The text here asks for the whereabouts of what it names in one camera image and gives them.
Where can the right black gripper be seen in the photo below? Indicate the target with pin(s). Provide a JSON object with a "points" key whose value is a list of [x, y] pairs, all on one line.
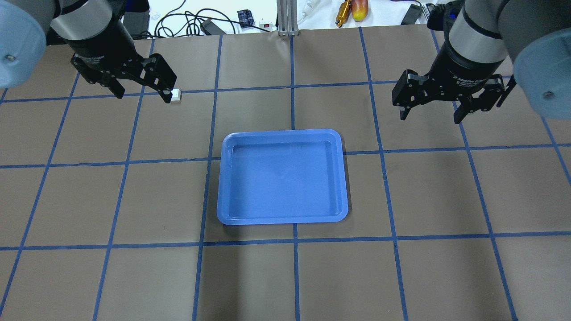
{"points": [[461, 66]]}

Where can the white block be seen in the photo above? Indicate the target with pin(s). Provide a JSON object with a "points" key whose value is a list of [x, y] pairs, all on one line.
{"points": [[176, 96]]}

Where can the blue plastic tray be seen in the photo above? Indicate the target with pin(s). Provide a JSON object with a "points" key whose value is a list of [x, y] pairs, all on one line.
{"points": [[282, 177]]}

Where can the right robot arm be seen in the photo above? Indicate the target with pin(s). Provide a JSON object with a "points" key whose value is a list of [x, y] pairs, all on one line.
{"points": [[491, 46]]}

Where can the aluminium profile post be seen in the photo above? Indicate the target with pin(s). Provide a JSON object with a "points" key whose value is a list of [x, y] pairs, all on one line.
{"points": [[287, 18]]}

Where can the small white red switch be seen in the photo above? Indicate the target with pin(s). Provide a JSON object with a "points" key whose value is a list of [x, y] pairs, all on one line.
{"points": [[266, 24]]}

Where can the black remote device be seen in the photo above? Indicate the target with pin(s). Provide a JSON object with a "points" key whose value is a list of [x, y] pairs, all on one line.
{"points": [[412, 15]]}

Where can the red yellow fruit toy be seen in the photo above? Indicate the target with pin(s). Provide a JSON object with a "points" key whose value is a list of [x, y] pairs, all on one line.
{"points": [[360, 9]]}

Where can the gold metal tool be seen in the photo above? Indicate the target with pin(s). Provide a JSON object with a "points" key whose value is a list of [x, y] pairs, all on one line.
{"points": [[343, 13]]}

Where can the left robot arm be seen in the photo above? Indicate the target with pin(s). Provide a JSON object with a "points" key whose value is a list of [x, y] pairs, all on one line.
{"points": [[25, 25]]}

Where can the dark blue small box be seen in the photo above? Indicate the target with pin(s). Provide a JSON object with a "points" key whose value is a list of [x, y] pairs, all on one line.
{"points": [[245, 18]]}

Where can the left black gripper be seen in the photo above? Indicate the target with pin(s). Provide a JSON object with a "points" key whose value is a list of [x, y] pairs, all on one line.
{"points": [[103, 47]]}

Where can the black power adapter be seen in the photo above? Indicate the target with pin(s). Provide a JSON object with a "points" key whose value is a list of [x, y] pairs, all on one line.
{"points": [[209, 28]]}

